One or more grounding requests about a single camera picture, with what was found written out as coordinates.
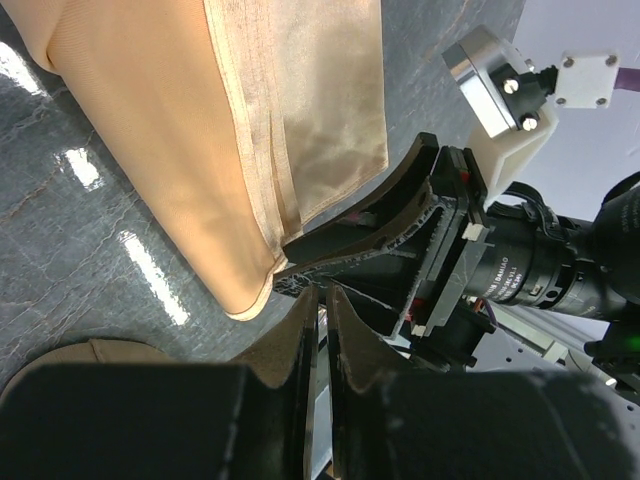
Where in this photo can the peach satin napkin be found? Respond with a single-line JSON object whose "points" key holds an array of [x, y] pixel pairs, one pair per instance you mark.
{"points": [[237, 122]]}

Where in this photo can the tan baseball cap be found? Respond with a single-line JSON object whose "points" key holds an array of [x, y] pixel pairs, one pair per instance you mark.
{"points": [[93, 351]]}

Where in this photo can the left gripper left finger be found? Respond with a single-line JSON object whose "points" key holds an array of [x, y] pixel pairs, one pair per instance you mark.
{"points": [[249, 418]]}

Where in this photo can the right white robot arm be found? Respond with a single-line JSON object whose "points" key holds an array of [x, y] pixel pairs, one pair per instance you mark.
{"points": [[538, 260]]}

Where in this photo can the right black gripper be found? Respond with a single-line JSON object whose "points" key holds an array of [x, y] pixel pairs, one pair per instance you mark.
{"points": [[378, 283]]}

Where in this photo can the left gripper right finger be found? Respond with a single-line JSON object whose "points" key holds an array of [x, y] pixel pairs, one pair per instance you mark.
{"points": [[393, 420]]}

